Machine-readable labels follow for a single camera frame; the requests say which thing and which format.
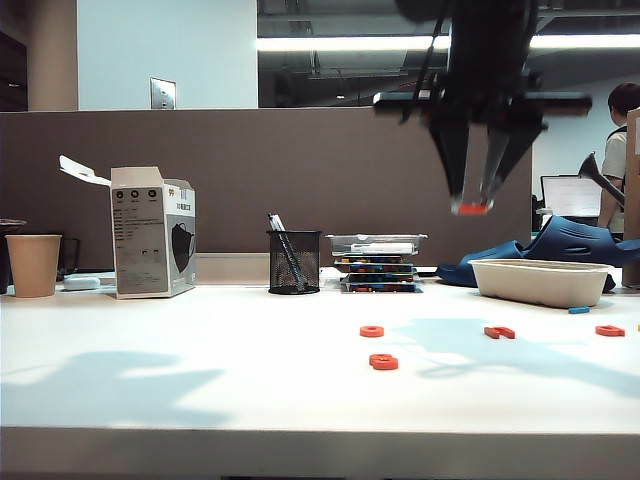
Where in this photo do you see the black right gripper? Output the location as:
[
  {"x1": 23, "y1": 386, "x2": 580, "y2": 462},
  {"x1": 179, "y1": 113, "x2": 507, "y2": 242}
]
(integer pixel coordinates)
[{"x1": 372, "y1": 71, "x2": 595, "y2": 216}]

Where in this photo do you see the blue letter magnet box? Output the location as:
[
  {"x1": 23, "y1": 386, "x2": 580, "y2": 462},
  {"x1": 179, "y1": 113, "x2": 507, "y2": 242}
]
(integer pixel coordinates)
[
  {"x1": 340, "y1": 282, "x2": 425, "y2": 295},
  {"x1": 339, "y1": 264, "x2": 419, "y2": 275},
  {"x1": 333, "y1": 255, "x2": 417, "y2": 266},
  {"x1": 344, "y1": 273, "x2": 419, "y2": 284}
]

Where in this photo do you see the flat-lying dark blue slipper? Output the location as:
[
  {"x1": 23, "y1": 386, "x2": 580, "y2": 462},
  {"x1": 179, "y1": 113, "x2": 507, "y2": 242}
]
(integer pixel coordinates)
[{"x1": 434, "y1": 240, "x2": 524, "y2": 289}]

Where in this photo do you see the white computer monitor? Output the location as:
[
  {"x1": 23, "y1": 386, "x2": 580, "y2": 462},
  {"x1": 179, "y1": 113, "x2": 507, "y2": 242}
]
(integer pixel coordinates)
[{"x1": 540, "y1": 174, "x2": 604, "y2": 227}]

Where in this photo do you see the black funnel-shaped tool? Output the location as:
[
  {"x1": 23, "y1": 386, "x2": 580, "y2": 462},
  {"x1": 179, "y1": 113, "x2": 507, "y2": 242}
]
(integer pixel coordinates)
[{"x1": 578, "y1": 152, "x2": 626, "y2": 209}]

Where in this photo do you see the upturned dark blue slipper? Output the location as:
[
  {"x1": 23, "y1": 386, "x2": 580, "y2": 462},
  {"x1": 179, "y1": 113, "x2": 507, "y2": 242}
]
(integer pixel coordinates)
[{"x1": 519, "y1": 214, "x2": 640, "y2": 270}]

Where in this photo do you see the clear plastic magnet box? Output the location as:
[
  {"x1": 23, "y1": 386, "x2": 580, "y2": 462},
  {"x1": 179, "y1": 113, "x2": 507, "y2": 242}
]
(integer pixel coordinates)
[{"x1": 325, "y1": 233, "x2": 429, "y2": 258}]

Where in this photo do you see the beige rectangular pulp tray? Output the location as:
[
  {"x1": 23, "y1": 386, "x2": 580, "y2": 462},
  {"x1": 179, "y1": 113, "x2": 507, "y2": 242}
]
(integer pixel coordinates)
[{"x1": 468, "y1": 258, "x2": 615, "y2": 309}]

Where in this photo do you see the person in beige shirt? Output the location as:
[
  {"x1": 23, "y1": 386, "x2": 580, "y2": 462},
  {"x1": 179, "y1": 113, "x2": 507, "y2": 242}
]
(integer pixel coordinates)
[{"x1": 597, "y1": 82, "x2": 640, "y2": 235}]

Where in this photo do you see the long ceiling light strip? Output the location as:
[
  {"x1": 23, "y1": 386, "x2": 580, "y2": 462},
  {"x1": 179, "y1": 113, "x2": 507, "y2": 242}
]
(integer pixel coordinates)
[{"x1": 256, "y1": 33, "x2": 640, "y2": 53}]

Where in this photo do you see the black mesh pen holder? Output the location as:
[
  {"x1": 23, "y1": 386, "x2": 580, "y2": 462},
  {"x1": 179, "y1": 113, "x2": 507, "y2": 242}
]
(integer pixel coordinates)
[{"x1": 265, "y1": 229, "x2": 323, "y2": 296}]

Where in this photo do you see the black pen with white cap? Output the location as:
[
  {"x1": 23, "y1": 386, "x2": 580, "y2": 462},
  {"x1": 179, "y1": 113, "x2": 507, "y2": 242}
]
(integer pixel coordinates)
[{"x1": 267, "y1": 213, "x2": 307, "y2": 290}]

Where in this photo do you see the brown desk partition screen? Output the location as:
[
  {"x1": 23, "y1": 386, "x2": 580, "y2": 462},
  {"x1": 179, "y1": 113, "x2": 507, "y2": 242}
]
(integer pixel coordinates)
[{"x1": 0, "y1": 103, "x2": 534, "y2": 287}]

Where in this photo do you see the white grey face mask box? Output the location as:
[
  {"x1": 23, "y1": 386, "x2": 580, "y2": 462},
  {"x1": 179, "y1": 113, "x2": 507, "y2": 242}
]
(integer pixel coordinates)
[{"x1": 58, "y1": 155, "x2": 197, "y2": 300}]

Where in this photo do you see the small white case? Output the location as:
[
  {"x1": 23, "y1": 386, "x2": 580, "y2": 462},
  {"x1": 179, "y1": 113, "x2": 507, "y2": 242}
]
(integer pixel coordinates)
[{"x1": 63, "y1": 274, "x2": 103, "y2": 292}]

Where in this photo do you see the dark glass cup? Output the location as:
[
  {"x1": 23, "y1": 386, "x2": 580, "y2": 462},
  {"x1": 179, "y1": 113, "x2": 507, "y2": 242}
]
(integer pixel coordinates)
[{"x1": 57, "y1": 237, "x2": 82, "y2": 281}]

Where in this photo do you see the brown paper cup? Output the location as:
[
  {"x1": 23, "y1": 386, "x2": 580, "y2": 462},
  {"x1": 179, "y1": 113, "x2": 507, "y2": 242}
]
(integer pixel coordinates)
[{"x1": 5, "y1": 233, "x2": 64, "y2": 299}]

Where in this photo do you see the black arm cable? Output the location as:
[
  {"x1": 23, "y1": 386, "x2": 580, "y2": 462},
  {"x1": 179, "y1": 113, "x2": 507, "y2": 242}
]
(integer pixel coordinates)
[{"x1": 399, "y1": 0, "x2": 449, "y2": 125}]

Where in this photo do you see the metal wall switch plate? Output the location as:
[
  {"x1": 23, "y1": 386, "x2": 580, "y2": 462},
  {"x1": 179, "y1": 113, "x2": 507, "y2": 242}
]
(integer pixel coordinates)
[{"x1": 149, "y1": 77, "x2": 177, "y2": 111}]

